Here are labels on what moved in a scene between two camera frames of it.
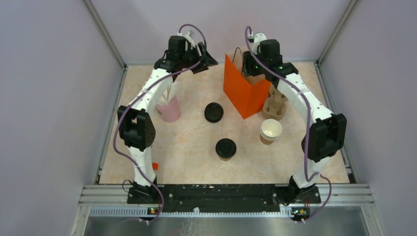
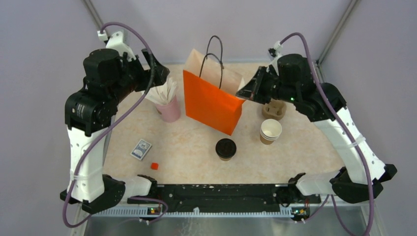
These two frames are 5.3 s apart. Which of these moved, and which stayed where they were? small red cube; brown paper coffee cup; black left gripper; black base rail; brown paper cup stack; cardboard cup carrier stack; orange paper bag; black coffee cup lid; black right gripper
Moved: black left gripper; orange paper bag; black right gripper
Stayed: black base rail; cardboard cup carrier stack; brown paper cup stack; black coffee cup lid; brown paper coffee cup; small red cube
